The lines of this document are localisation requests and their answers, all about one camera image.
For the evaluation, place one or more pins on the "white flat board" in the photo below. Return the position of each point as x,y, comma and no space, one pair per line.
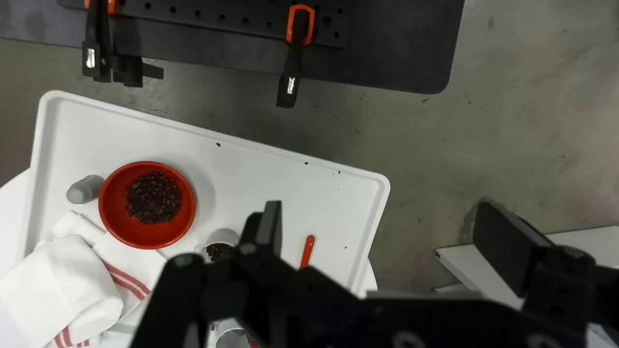
461,262

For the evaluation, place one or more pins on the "pile of coffee beans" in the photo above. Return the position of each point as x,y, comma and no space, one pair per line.
153,196

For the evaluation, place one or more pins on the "black perforated base board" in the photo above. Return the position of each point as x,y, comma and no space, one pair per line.
387,51

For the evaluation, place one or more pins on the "red plate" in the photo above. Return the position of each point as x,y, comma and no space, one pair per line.
113,214

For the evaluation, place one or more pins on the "black orange bar clamp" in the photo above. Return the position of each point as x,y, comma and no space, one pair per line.
292,71
97,59

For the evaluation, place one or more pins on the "white plastic tray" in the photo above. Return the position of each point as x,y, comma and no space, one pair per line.
258,187

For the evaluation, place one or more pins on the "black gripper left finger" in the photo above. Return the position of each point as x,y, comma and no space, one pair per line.
263,229

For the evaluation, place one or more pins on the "small grey cylinder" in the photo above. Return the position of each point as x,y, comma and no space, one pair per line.
83,190

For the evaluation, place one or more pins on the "white red striped towel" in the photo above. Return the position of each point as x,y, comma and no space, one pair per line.
58,291

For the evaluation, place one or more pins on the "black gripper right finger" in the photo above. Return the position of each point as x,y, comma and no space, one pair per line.
515,248

